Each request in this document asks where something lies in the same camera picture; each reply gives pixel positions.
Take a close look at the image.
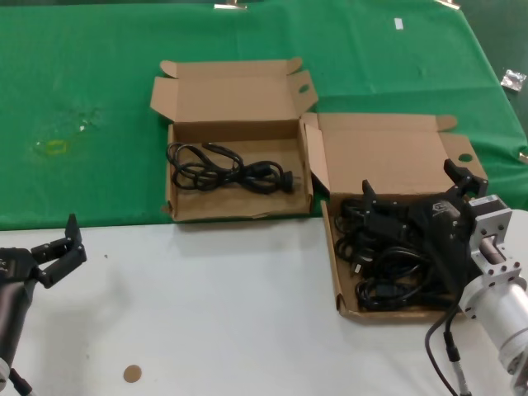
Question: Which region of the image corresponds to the robot cable with silver connector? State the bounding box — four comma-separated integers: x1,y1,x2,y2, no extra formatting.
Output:
443,317,473,396

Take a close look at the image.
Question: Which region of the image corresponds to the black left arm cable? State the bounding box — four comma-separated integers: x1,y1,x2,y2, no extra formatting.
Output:
7,366,35,396

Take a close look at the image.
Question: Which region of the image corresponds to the cardboard box with oval hole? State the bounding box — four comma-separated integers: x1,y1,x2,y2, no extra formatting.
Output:
148,57,319,222

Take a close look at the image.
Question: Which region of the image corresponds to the black power cable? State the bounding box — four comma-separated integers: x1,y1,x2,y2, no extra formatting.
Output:
355,274,451,314
373,245,439,286
333,197,375,276
165,141,297,196

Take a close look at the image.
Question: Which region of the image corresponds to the cardboard box with round hole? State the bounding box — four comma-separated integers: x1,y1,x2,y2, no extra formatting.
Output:
302,111,490,327

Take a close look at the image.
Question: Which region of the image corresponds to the dark grey robot cable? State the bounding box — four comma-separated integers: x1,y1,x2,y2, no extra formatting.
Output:
424,303,464,396

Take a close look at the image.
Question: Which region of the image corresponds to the green table cloth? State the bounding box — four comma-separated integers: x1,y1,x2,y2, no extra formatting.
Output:
0,0,528,230

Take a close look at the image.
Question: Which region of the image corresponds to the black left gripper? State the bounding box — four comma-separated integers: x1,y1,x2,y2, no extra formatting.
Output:
0,213,88,364

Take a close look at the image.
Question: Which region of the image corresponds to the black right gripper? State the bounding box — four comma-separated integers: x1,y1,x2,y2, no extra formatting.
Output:
361,158,489,299

